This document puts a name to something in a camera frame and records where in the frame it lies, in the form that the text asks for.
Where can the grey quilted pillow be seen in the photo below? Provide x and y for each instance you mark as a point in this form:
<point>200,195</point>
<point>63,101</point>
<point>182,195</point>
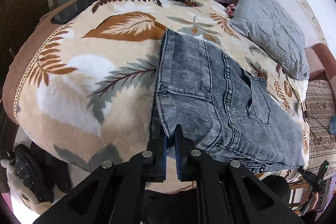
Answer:
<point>268,25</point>

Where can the maroon headboard cushion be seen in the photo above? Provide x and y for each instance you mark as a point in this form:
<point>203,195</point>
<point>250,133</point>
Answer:
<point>321,62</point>

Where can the wooden stool frame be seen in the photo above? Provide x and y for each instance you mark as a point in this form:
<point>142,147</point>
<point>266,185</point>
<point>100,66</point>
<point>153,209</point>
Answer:
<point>297,190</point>

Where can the brown striped patterned fabric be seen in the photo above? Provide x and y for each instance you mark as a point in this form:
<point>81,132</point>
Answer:
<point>320,108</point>

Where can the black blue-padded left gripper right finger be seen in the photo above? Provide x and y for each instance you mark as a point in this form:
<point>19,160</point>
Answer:
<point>186,164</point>

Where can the beige leaf-print blanket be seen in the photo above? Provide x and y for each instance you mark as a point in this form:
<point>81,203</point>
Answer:
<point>83,90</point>

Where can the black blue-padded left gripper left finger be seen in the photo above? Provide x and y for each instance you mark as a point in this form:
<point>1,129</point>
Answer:
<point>154,169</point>

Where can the black quilted round bag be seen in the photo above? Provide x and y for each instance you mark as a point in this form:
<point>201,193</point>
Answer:
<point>31,174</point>

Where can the grey-blue denim pants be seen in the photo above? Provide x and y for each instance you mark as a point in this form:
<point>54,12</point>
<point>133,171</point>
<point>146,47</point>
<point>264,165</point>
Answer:
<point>222,108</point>

